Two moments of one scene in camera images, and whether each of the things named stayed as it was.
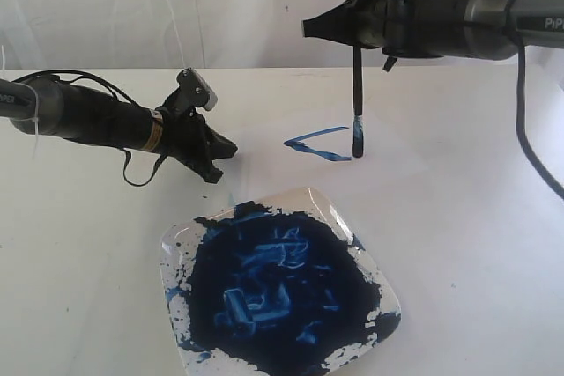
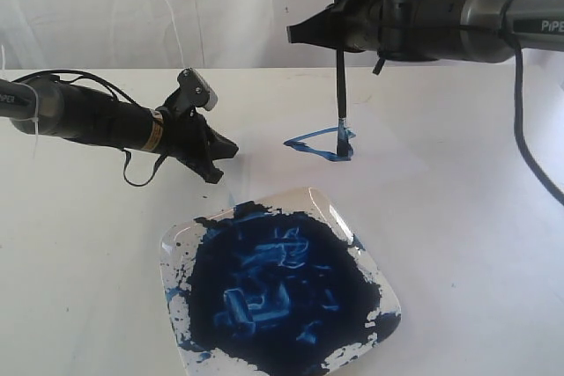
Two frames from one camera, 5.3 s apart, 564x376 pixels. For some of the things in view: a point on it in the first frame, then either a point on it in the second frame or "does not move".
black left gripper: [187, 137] does not move
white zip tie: [37, 111] does not move
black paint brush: [358, 127] → [343, 143]
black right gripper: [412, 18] does not move
